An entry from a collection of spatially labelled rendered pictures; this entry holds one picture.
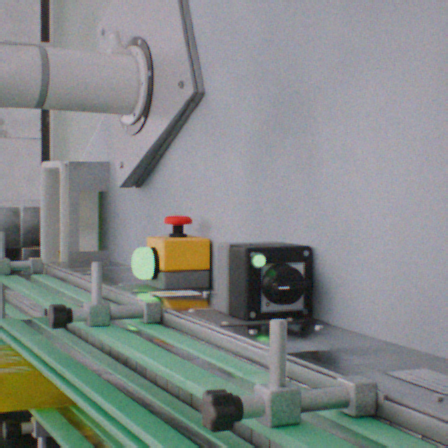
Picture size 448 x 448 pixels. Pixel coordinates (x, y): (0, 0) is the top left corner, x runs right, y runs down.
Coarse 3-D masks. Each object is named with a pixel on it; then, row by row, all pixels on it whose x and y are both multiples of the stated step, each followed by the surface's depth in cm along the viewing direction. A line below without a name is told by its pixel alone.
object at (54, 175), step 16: (48, 176) 185; (64, 176) 170; (48, 192) 185; (64, 192) 170; (48, 208) 185; (64, 208) 170; (48, 224) 185; (64, 224) 170; (48, 240) 185; (64, 240) 170; (48, 256) 186; (64, 256) 170
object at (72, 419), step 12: (0, 336) 197; (48, 408) 137; (60, 408) 138; (72, 408) 138; (48, 420) 130; (60, 420) 130; (72, 420) 132; (84, 420) 131; (48, 432) 127; (60, 432) 124; (72, 432) 124; (84, 432) 126; (96, 432) 126; (108, 432) 125; (60, 444) 121; (72, 444) 119; (84, 444) 119; (96, 444) 120; (108, 444) 120; (120, 444) 119
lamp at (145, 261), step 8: (144, 248) 128; (152, 248) 128; (136, 256) 127; (144, 256) 126; (152, 256) 127; (136, 264) 127; (144, 264) 126; (152, 264) 126; (136, 272) 127; (144, 272) 126; (152, 272) 127
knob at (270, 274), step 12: (276, 264) 100; (264, 276) 99; (276, 276) 98; (288, 276) 99; (300, 276) 99; (264, 288) 99; (276, 288) 97; (288, 288) 97; (300, 288) 98; (276, 300) 98; (288, 300) 99
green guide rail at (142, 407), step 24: (24, 336) 143; (48, 336) 145; (72, 336) 143; (48, 360) 127; (72, 360) 125; (96, 360) 125; (96, 384) 111; (120, 384) 112; (144, 384) 111; (120, 408) 99; (144, 408) 100; (168, 408) 100; (192, 408) 99; (144, 432) 90; (168, 432) 90; (192, 432) 91
